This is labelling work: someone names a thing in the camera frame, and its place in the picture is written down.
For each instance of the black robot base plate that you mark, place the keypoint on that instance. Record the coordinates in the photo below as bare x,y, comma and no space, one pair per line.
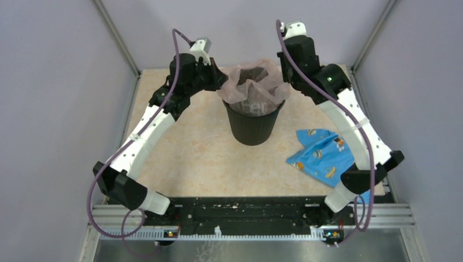
322,217

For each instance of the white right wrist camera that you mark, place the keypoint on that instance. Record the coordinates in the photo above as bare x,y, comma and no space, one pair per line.
292,29

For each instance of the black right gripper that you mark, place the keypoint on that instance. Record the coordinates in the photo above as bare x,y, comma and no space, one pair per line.
285,77

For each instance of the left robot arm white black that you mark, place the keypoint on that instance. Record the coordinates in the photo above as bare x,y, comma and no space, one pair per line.
117,177

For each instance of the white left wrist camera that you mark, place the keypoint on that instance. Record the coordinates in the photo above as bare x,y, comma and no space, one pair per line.
200,50

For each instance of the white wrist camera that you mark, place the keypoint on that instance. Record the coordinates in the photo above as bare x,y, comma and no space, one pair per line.
292,29
200,50

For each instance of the black plastic trash bin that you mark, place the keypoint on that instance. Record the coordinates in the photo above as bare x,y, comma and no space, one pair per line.
252,130

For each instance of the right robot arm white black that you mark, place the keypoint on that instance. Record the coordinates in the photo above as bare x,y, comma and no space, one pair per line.
330,90

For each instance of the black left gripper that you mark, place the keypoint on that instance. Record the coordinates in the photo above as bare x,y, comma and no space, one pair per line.
217,77

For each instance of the white slotted cable duct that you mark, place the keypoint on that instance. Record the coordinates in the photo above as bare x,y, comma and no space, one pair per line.
159,234

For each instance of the translucent pink trash bag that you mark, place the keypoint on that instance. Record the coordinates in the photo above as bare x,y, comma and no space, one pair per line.
254,89

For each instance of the blue cartoon printed bag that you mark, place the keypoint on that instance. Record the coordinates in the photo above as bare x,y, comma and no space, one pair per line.
324,155

